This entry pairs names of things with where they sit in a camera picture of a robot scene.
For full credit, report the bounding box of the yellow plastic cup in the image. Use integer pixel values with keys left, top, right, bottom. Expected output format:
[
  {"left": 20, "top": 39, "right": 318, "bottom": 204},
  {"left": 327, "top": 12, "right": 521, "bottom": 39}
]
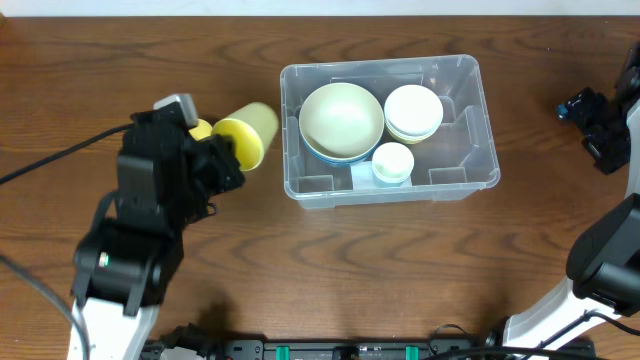
[
  {"left": 212, "top": 102, "right": 279, "bottom": 172},
  {"left": 189, "top": 119, "right": 212, "bottom": 141}
]

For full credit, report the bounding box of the yellow plastic cup front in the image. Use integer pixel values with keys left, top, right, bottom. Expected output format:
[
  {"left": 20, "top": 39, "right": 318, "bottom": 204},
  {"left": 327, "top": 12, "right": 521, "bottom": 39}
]
[{"left": 212, "top": 102, "right": 279, "bottom": 172}]

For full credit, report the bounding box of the beige large bowl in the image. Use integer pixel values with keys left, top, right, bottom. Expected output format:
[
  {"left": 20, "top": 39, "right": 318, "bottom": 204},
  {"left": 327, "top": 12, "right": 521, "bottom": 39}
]
[{"left": 298, "top": 82, "right": 385, "bottom": 157}]

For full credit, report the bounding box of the white small bowl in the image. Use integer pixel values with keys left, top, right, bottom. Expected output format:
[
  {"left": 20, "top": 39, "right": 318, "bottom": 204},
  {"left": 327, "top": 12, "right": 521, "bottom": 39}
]
[{"left": 383, "top": 84, "right": 444, "bottom": 138}]

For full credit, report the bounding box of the yellow small bowl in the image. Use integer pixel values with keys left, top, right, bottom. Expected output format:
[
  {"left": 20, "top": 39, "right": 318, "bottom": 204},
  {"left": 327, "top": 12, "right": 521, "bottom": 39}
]
[{"left": 387, "top": 128, "right": 434, "bottom": 145}]

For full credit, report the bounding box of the light blue plastic cup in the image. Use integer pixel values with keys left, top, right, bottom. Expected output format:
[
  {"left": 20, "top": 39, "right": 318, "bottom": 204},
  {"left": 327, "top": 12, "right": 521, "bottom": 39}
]
[{"left": 373, "top": 170, "right": 412, "bottom": 188}]

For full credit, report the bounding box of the cream plastic cup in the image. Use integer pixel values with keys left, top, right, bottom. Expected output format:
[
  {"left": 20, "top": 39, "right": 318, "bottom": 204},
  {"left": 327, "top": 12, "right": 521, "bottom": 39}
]
[{"left": 372, "top": 142, "right": 415, "bottom": 178}]

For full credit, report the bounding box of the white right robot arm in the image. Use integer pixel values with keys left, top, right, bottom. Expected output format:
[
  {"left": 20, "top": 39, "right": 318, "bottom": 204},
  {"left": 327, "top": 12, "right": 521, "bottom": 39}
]
[{"left": 495, "top": 46, "right": 639, "bottom": 359}]

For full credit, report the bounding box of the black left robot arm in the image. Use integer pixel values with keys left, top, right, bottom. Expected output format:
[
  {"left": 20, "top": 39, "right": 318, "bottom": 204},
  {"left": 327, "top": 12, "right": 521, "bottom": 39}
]
[{"left": 68, "top": 104, "right": 245, "bottom": 359}]

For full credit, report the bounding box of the clear plastic storage container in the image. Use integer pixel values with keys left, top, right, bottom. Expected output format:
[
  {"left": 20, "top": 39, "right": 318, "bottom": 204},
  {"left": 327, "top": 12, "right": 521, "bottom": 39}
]
[{"left": 280, "top": 54, "right": 501, "bottom": 209}]

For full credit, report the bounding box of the white label sticker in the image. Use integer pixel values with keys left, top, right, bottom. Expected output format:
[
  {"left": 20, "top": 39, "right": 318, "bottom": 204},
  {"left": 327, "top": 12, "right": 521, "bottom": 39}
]
[{"left": 351, "top": 161, "right": 382, "bottom": 190}]

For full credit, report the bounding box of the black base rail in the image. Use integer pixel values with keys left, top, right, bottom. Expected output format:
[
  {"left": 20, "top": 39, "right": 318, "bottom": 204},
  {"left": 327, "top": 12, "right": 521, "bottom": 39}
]
[{"left": 142, "top": 324, "right": 597, "bottom": 360}]

